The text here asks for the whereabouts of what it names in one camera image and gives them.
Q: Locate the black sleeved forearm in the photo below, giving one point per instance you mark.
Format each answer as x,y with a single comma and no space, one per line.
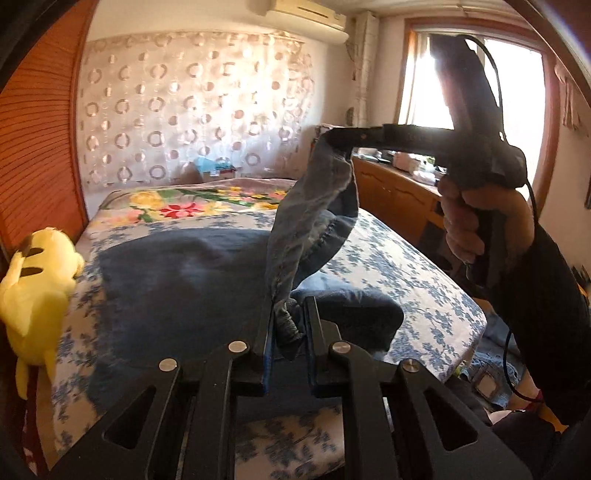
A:
539,300

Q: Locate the white wall air conditioner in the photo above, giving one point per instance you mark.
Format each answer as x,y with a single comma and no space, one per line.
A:
308,19

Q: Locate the blue floral bed sheet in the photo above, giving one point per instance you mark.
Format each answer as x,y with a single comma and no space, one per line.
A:
406,286

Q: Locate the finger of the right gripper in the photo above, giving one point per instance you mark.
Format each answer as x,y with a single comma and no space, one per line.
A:
345,138

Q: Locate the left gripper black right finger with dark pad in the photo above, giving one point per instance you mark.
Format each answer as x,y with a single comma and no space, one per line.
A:
400,421

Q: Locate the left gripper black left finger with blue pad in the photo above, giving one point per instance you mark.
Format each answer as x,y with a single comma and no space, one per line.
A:
178,423

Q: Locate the white circle-patterned curtain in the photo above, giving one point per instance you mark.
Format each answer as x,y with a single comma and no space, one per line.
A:
149,104

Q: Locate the colourful floral blanket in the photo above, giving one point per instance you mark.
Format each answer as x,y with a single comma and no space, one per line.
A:
162,204

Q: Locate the window with wooden frame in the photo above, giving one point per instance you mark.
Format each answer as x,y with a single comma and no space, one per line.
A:
488,77

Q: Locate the yellow Pikachu plush toy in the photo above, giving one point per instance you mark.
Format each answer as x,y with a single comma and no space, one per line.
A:
35,294

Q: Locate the blue box by curtain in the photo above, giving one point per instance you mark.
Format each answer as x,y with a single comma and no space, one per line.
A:
212,170

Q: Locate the wooden slatted headboard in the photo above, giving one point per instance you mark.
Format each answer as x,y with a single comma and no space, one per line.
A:
40,179

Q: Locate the blue denim jeans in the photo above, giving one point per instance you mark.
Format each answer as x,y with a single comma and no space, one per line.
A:
181,293

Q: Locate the wooden side cabinet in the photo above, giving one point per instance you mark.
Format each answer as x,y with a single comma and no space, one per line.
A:
408,207

